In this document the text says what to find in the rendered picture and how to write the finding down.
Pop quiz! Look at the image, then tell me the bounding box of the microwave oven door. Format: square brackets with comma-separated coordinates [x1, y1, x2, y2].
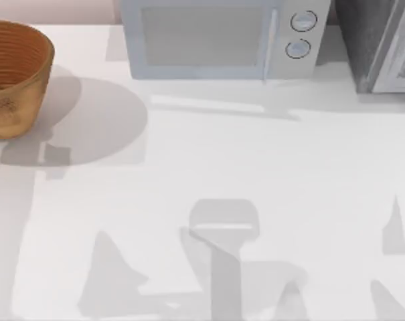
[118, 0, 278, 81]

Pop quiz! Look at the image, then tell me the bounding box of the round microwave knob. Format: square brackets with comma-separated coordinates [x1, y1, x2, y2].
[285, 38, 312, 60]
[290, 9, 319, 33]

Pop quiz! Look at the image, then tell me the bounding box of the pale microwave oven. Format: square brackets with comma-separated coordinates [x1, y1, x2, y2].
[117, 0, 332, 83]

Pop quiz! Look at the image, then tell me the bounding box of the brown woven basket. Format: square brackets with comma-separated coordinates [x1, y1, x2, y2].
[0, 20, 56, 140]

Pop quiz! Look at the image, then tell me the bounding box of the microwave door handle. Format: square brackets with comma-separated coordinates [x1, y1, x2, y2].
[263, 9, 278, 83]

